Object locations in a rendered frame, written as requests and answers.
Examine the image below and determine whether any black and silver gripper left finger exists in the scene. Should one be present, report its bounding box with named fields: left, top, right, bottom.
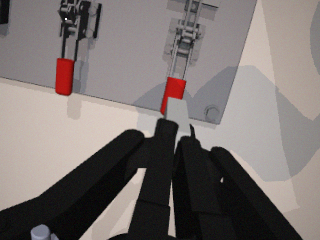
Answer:
left=0, top=97, right=179, bottom=240

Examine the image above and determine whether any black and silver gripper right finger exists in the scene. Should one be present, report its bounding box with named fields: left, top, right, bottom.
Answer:
left=172, top=99, right=303, bottom=240

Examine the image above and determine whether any grey fixture plate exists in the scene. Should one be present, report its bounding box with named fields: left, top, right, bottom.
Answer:
left=0, top=0, right=257, bottom=125

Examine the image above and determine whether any grey rectangular plate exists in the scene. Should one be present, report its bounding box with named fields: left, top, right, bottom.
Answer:
left=192, top=0, right=221, bottom=8

